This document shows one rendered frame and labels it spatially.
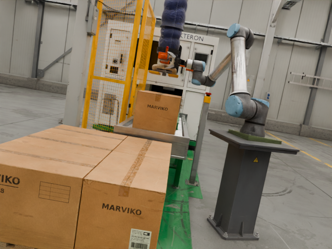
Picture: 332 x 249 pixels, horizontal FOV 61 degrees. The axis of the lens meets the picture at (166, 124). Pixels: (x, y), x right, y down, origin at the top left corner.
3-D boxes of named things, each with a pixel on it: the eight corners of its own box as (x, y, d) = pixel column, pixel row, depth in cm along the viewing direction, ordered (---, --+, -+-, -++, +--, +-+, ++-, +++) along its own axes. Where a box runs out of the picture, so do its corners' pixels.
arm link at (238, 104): (256, 117, 203) (252, 23, 220) (238, 113, 194) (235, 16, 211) (241, 121, 216) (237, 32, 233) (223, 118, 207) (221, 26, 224)
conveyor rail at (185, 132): (180, 125, 491) (181, 114, 488) (182, 125, 491) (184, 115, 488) (180, 158, 262) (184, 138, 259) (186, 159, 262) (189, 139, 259)
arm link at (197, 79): (204, 86, 261) (206, 72, 261) (194, 83, 255) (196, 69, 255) (198, 86, 269) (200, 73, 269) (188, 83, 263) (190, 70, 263)
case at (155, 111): (141, 125, 325) (146, 90, 320) (175, 131, 323) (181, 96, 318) (131, 133, 265) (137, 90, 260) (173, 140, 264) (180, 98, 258)
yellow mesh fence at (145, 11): (133, 140, 501) (151, 18, 473) (138, 141, 501) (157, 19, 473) (119, 155, 386) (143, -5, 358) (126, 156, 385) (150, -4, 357)
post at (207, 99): (188, 182, 326) (204, 95, 312) (194, 183, 326) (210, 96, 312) (188, 184, 319) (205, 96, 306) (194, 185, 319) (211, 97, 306)
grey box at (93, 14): (92, 35, 333) (95, 9, 329) (96, 35, 333) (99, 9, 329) (86, 31, 313) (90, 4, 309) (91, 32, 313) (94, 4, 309)
